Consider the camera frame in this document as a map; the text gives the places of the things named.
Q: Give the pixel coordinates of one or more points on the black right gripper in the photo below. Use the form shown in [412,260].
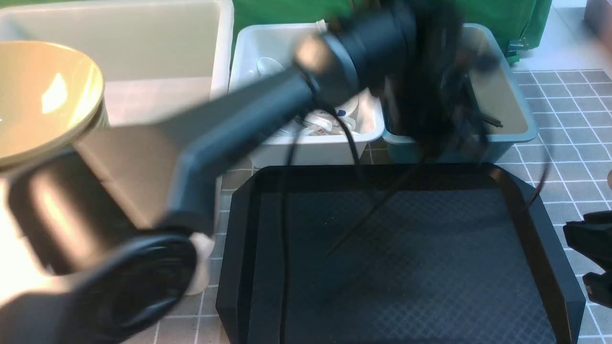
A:
[592,237]

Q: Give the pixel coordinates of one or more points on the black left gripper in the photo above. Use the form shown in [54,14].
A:
[425,102]

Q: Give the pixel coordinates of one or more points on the black chopstick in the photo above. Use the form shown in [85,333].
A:
[379,203]

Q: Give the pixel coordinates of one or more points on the yellow noodle bowl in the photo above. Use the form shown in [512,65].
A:
[50,96]

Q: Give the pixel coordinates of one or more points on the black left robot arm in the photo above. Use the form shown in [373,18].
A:
[97,231]

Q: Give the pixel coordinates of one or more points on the pile of black chopsticks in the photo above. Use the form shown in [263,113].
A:
[487,117]

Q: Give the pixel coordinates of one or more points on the blue-grey plastic chopstick bin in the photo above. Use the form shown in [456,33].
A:
[498,95]

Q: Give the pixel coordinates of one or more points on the pile of white spoons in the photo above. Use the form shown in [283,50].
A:
[321,123]

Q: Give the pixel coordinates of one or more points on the green fabric backdrop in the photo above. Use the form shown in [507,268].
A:
[517,25]

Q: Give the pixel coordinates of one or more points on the black plastic serving tray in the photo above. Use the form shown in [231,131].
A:
[453,258]

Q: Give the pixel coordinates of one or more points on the white plastic spoon bin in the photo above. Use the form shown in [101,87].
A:
[263,49]

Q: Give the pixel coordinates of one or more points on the large white plastic tub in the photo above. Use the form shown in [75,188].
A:
[158,57]

